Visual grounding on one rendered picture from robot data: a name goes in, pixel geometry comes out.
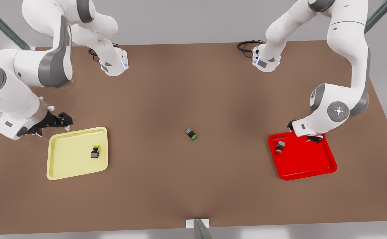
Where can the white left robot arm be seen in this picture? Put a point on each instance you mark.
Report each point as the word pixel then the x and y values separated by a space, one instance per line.
pixel 346 39

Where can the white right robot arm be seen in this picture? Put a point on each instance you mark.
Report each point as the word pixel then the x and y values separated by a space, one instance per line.
pixel 21 83

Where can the red tray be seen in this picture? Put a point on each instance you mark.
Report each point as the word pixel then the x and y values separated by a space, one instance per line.
pixel 302 156

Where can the yellow tray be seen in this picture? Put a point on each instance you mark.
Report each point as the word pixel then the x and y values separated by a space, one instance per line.
pixel 78 153

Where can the red button switch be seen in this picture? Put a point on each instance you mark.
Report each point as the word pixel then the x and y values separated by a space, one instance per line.
pixel 279 147

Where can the yellow button switch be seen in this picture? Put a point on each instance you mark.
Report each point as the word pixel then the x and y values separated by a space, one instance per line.
pixel 95 152

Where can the silver frame post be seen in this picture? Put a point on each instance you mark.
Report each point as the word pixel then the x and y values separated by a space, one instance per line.
pixel 380 15
pixel 4 28
pixel 200 229

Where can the green button switch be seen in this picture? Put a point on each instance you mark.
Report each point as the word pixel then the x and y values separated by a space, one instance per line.
pixel 191 133

